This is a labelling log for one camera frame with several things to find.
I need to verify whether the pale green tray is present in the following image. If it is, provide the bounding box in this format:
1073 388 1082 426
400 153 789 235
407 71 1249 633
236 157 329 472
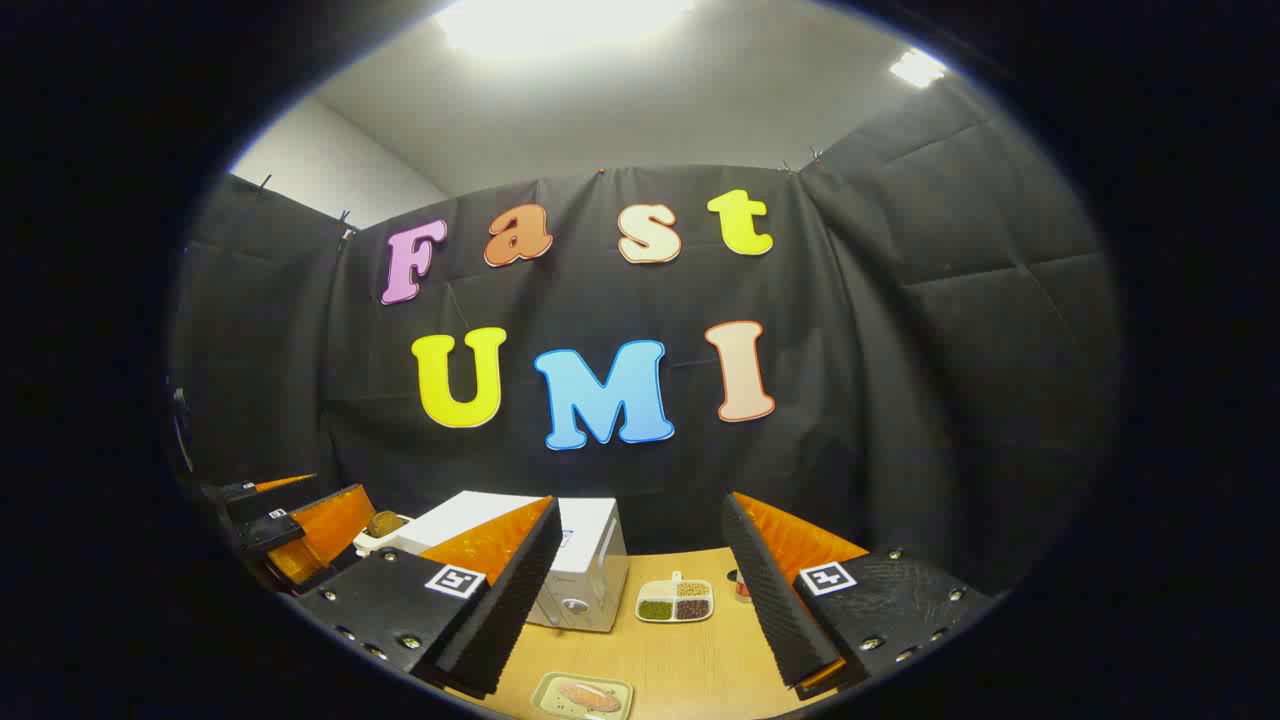
530 672 635 720

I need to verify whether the white microwave oven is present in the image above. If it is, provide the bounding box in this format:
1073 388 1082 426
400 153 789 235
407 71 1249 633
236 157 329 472
395 490 629 633

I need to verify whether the white toaster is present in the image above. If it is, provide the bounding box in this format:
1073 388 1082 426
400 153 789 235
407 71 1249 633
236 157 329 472
353 512 413 558

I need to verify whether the divided dish of beans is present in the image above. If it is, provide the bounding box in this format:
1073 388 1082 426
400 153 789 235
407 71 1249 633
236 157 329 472
636 572 715 624

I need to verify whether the ceiling light panel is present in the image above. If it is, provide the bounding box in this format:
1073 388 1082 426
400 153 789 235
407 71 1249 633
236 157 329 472
889 47 947 89
433 0 693 58

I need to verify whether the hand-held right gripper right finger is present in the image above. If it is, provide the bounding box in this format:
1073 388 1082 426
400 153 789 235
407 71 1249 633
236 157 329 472
720 490 993 701

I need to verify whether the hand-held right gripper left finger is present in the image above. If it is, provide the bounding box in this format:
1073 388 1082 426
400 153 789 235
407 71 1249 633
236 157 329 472
290 495 564 699

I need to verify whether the pink round bread bun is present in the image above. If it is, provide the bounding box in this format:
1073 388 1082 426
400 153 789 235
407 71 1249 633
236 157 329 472
560 683 622 713

